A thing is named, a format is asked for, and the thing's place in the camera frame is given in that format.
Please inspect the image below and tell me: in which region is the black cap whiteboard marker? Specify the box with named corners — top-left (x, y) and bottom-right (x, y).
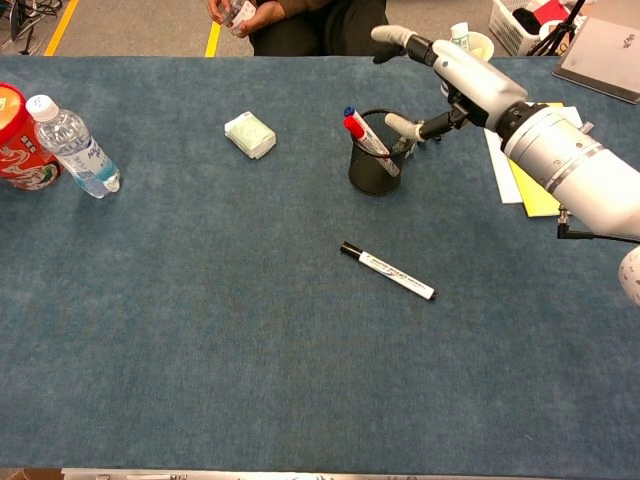
top-left (339, 241), bottom-right (437, 303)

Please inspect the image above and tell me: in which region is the white paper cup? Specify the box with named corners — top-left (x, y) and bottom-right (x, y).
top-left (440, 31), bottom-right (496, 101)

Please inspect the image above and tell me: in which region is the red instant noodle cup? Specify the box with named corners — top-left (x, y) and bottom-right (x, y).
top-left (0, 82), bottom-right (64, 192)

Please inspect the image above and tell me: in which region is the clear jar of clips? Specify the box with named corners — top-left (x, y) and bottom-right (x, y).
top-left (219, 0), bottom-right (259, 37)

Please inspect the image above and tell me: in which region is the grey closed notebook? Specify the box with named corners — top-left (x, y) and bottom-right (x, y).
top-left (552, 17), bottom-right (640, 105)

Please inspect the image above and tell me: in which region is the clear plastic water bottle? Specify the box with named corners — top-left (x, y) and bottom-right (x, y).
top-left (25, 94), bottom-right (122, 199)

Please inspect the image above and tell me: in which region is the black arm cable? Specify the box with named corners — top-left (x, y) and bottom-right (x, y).
top-left (557, 207), bottom-right (640, 246)

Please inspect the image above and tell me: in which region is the black cables and stand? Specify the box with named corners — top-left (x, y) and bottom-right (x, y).
top-left (0, 0), bottom-right (64, 55)

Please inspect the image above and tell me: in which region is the black tripod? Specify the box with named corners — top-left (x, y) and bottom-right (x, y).
top-left (529, 0), bottom-right (589, 57)

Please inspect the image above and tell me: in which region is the seated person in dark clothes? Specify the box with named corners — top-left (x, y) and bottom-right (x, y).
top-left (207, 0), bottom-right (396, 57)

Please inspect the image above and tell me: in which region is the green white tube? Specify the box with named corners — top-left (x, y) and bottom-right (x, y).
top-left (449, 22), bottom-right (472, 52)

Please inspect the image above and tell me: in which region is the red cap whiteboard marker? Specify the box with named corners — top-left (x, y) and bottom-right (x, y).
top-left (342, 115), bottom-right (401, 177)

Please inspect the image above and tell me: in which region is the green white tissue pack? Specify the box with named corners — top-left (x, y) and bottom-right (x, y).
top-left (223, 111), bottom-right (277, 160)

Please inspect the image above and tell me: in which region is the black mesh pen holder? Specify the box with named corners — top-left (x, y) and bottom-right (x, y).
top-left (348, 108), bottom-right (418, 197)

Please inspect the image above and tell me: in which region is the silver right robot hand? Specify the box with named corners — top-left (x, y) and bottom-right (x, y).
top-left (370, 24), bottom-right (530, 144)

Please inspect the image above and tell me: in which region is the blue felt table cloth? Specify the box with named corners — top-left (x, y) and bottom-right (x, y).
top-left (0, 54), bottom-right (640, 474)

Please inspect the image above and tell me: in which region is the black bundle in basket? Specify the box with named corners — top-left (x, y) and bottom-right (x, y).
top-left (512, 7), bottom-right (542, 36)

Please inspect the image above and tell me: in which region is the white paper sheet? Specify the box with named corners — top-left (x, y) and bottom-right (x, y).
top-left (482, 130), bottom-right (524, 205)

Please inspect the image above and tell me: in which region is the red box in basket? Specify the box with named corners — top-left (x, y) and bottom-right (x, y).
top-left (529, 0), bottom-right (571, 24)

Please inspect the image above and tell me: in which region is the yellow Lexicon notepad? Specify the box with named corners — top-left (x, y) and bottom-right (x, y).
top-left (507, 102), bottom-right (584, 218)

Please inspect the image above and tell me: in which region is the white plastic basket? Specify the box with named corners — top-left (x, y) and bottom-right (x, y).
top-left (488, 0), bottom-right (576, 56)

